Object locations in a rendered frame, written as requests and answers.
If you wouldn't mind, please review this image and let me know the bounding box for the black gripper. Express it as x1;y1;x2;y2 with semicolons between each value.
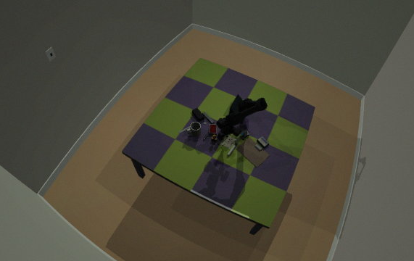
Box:
228;125;241;136

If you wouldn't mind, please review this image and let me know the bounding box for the dark grey mug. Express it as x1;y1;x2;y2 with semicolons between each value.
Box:
187;122;201;136

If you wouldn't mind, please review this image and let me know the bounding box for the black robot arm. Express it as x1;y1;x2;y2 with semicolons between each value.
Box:
217;98;268;135

